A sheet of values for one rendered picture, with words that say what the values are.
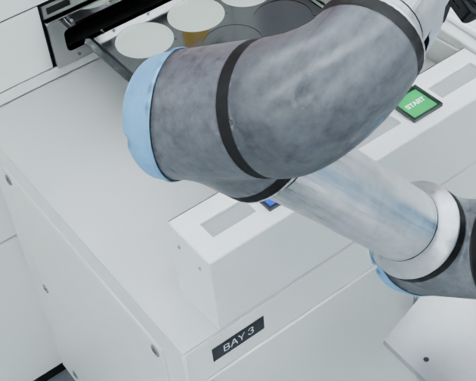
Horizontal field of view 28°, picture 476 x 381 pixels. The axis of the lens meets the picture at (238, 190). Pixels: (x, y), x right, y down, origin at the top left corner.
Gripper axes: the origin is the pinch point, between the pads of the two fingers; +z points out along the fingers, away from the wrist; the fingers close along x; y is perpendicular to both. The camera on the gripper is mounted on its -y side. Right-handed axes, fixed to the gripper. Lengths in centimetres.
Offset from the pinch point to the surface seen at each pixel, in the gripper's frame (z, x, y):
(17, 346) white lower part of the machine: 84, 55, 57
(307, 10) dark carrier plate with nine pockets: 15.8, -8.3, 35.7
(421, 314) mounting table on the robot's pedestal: 23.8, 16.8, -20.0
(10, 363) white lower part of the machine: 88, 58, 57
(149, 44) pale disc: 16, 18, 45
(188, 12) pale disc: 16, 8, 49
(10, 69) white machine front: 17, 39, 57
